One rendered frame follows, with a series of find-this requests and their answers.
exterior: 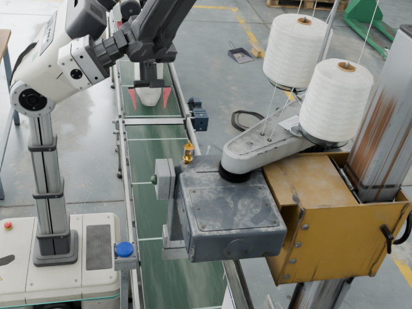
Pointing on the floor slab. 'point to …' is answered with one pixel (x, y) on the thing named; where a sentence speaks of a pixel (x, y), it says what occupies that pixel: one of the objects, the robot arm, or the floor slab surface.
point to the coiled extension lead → (244, 113)
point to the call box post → (124, 289)
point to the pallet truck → (368, 6)
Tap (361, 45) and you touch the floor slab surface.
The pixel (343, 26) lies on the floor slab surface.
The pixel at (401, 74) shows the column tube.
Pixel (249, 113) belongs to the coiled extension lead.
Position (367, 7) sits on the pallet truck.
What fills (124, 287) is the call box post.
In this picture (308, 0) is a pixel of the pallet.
